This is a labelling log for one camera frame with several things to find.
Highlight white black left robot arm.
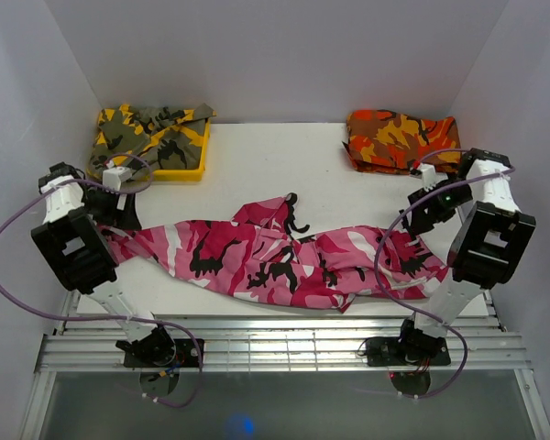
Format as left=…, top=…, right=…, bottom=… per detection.
left=31, top=162, right=177, bottom=367

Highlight green yellow camouflage trousers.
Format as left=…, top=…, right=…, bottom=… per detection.
left=87, top=103, right=218, bottom=183

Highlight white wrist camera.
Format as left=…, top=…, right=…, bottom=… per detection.
left=102, top=163, right=133, bottom=191
left=410, top=162, right=439, bottom=192

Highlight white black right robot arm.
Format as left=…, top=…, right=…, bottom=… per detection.
left=395, top=148, right=536, bottom=364

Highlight pink camouflage trousers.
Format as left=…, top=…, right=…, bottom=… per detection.
left=101, top=192, right=448, bottom=312

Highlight yellow plastic tray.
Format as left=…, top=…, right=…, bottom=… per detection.
left=85, top=116, right=212, bottom=183

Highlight aluminium rail frame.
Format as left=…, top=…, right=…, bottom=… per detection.
left=20, top=293, right=550, bottom=439

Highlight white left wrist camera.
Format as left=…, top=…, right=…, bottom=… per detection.
left=102, top=163, right=133, bottom=191

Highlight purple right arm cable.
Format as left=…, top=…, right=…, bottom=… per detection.
left=352, top=147, right=517, bottom=400

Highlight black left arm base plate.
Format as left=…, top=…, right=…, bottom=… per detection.
left=115, top=338, right=205, bottom=369

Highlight orange camouflage folded trousers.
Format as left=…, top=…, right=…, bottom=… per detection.
left=343, top=109, right=461, bottom=175

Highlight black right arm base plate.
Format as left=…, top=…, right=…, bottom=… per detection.
left=365, top=336, right=451, bottom=367

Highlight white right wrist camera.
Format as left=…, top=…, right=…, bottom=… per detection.
left=410, top=162, right=439, bottom=192

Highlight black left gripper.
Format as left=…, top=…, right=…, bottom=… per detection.
left=81, top=184, right=141, bottom=231

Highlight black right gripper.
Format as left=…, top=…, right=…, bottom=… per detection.
left=407, top=178, right=473, bottom=237

